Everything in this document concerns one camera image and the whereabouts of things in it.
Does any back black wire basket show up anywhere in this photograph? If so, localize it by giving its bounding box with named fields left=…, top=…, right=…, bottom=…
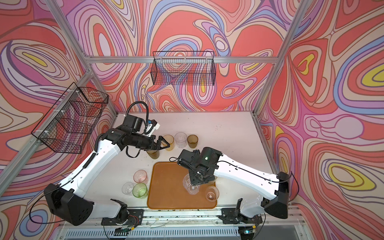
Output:
left=151, top=51, right=216, bottom=86

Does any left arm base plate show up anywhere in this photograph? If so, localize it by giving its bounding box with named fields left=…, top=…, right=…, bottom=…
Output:
left=101, top=209, right=144, bottom=227

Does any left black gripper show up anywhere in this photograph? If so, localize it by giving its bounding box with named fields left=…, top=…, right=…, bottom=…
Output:
left=131, top=134, right=171, bottom=151

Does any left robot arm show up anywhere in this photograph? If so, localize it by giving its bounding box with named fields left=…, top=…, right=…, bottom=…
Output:
left=44, top=128, right=170, bottom=226

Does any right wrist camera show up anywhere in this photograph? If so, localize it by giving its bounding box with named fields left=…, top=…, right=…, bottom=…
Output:
left=177, top=149, right=201, bottom=170

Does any dark olive glass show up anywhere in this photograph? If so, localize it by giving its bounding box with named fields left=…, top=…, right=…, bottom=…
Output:
left=147, top=150, right=160, bottom=160

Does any yellow glass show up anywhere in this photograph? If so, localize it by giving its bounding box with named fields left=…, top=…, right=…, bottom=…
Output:
left=163, top=135, right=175, bottom=151

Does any black wire basket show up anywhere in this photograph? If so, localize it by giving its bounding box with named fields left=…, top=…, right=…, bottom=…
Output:
left=31, top=83, right=109, bottom=154
left=151, top=51, right=216, bottom=86

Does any small clear glass left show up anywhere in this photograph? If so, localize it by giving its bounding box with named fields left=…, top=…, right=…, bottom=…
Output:
left=122, top=182, right=135, bottom=195

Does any brown plastic tray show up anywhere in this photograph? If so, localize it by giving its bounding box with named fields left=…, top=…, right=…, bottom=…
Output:
left=147, top=162, right=217, bottom=210

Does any brown glass back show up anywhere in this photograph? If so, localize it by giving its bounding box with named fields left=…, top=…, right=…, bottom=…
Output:
left=187, top=135, right=199, bottom=149

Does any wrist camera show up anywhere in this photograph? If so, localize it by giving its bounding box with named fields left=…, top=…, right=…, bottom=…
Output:
left=123, top=115, right=160, bottom=137
left=177, top=149, right=201, bottom=170

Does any pink glass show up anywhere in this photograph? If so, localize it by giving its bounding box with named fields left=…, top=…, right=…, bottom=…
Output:
left=133, top=170, right=148, bottom=184
left=206, top=186, right=220, bottom=202

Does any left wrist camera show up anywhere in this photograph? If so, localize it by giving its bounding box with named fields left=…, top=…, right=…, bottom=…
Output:
left=123, top=115, right=160, bottom=137

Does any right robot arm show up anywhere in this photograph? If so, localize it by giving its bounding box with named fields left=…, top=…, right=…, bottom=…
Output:
left=178, top=147, right=291, bottom=223

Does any left black wire basket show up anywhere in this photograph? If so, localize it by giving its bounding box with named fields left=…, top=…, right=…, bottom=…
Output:
left=31, top=83, right=109, bottom=154

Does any bright green glass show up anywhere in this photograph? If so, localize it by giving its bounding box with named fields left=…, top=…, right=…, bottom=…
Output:
left=132, top=183, right=148, bottom=199

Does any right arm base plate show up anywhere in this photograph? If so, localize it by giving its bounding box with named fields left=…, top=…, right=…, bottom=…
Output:
left=218, top=208, right=263, bottom=226

